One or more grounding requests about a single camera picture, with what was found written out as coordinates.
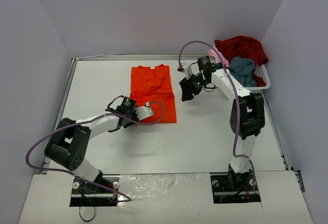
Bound orange t shirt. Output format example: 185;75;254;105
130;65;177;123

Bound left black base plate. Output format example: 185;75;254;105
69;177;118;207

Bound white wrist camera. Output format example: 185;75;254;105
177;63;195;79
135;102;154;121

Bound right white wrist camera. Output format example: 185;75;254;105
177;63;195;79

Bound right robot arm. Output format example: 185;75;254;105
177;56;265;190

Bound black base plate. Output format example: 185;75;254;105
210;173;261;204
69;177;118;207

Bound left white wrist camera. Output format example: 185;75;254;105
135;102;154;121

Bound white plastic laundry basket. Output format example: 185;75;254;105
215;54;272;91

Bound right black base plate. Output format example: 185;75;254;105
210;173;261;204

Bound white foam front board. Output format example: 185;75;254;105
19;171;312;223

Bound teal t shirt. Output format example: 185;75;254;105
227;56;257;88

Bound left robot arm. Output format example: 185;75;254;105
44;96;138;192

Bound dark red t shirt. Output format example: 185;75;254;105
214;36;269;87

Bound pink t shirt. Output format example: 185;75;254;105
209;45;230;67

